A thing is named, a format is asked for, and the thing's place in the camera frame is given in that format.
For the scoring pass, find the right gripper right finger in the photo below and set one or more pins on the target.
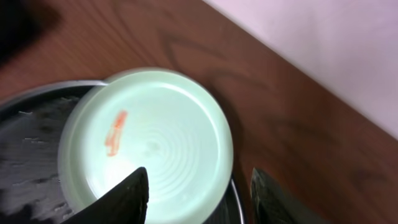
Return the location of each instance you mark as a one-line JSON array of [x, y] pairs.
[[273, 205]]

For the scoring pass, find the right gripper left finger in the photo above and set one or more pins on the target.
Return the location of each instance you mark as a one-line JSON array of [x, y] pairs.
[[126, 203]]

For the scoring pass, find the light blue plate back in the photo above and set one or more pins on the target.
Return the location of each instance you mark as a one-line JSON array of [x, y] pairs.
[[157, 119]]

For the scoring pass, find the round black tray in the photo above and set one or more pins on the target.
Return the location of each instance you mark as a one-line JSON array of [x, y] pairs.
[[31, 127]]

